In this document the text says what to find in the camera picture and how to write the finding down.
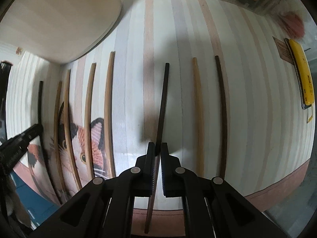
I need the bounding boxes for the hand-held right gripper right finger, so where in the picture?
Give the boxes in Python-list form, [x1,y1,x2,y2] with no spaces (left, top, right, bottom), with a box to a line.
[161,142,288,238]

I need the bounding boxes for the striped cat print mat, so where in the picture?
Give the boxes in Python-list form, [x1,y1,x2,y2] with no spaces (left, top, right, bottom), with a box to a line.
[6,0,313,236]

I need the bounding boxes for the blue white board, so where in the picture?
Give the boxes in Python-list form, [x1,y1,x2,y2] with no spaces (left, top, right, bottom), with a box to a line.
[11,171,60,230]

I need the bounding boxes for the person's left forearm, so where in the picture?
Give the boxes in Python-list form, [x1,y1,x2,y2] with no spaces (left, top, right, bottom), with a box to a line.
[0,176,31,231]

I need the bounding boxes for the yellow rectangular device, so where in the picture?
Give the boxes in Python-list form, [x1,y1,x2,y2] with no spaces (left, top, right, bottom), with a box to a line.
[288,38,315,109]

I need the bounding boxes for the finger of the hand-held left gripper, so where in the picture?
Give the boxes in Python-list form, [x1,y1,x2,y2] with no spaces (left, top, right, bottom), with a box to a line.
[7,123,44,152]

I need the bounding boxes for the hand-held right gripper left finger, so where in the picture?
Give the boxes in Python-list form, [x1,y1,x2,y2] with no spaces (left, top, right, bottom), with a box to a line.
[30,142,156,238]

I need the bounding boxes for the light wooden chopstick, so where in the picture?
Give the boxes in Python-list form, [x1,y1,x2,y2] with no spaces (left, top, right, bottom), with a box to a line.
[64,69,83,190]
[192,57,205,178]
[104,51,116,179]
[84,63,97,179]

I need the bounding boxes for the brown card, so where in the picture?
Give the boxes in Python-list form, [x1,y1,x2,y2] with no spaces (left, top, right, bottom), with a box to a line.
[272,36,296,67]

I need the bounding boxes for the cream chopstick holder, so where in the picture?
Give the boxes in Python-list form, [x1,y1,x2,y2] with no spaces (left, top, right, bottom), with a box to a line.
[0,0,123,64]

